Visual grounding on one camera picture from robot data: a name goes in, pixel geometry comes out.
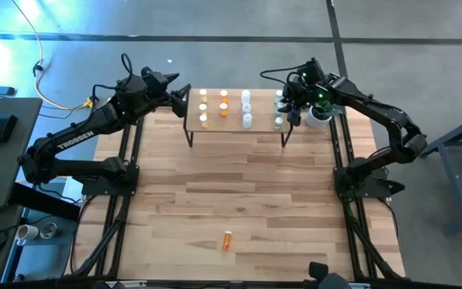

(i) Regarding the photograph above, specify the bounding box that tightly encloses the yellow extension cable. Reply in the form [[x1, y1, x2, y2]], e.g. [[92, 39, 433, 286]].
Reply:
[[30, 174, 68, 182], [11, 0, 98, 112]]

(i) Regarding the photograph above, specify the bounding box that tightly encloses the green plant in white pot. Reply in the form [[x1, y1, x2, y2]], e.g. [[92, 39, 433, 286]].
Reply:
[[305, 98, 348, 130]]

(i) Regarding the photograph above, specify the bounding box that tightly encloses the black aluminium table frame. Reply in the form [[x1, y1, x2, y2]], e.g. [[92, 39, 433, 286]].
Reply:
[[64, 83, 407, 289]]

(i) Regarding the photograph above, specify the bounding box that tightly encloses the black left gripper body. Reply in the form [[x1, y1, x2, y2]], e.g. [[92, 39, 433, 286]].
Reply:
[[116, 67, 175, 117]]

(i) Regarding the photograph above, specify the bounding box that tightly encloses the black cable clip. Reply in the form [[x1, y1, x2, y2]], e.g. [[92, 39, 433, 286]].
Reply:
[[32, 59, 47, 78]]

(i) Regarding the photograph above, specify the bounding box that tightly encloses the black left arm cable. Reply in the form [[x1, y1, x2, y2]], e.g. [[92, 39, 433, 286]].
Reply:
[[91, 52, 134, 117]]

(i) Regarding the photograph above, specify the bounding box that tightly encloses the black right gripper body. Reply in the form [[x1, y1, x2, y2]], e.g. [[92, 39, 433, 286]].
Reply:
[[283, 58, 330, 108]]

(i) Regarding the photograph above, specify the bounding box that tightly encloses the black power cable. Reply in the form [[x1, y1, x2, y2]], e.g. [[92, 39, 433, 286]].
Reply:
[[38, 104, 100, 134]]

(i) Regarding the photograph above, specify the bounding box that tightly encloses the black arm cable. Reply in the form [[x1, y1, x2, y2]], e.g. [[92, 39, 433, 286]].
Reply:
[[91, 52, 134, 117], [259, 63, 309, 88]]

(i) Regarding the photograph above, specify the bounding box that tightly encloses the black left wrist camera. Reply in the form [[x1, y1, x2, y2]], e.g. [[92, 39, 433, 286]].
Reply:
[[169, 96, 188, 119]]

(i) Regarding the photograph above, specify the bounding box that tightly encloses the blue-grey metal cart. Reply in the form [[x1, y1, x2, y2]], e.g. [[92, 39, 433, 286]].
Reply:
[[415, 107, 462, 236]]

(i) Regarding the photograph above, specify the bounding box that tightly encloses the black desk beam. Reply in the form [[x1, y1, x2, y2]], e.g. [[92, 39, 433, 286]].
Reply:
[[8, 182, 82, 222]]

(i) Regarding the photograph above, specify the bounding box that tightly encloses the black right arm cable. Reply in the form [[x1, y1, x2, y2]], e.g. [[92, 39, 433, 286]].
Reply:
[[259, 63, 309, 88]]

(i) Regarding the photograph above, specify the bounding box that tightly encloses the white paper sheet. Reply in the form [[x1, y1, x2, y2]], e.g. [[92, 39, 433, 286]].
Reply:
[[60, 172, 86, 204]]

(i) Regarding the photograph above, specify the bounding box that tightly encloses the clear glass cup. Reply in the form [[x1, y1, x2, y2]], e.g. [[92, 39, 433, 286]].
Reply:
[[38, 222, 59, 240]]

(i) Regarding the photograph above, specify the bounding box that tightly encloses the wooden shelf with black legs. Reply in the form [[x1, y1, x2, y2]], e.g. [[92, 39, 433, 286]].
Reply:
[[183, 83, 296, 149]]

